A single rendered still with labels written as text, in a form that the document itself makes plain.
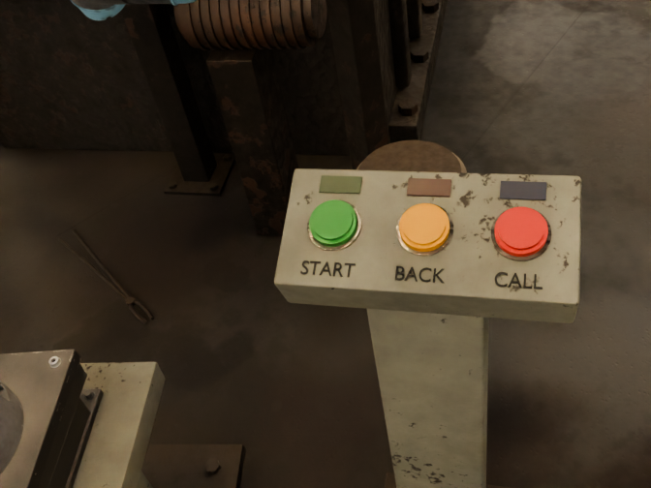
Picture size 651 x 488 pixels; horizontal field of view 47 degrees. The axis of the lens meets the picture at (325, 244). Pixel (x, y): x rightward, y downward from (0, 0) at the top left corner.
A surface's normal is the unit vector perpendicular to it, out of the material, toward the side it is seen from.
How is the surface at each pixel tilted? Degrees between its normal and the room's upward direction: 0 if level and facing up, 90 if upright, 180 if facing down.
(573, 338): 0
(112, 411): 0
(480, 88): 0
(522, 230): 20
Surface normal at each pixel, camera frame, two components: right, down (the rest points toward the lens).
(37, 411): -0.22, -0.65
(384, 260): -0.21, -0.40
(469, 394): -0.21, 0.72
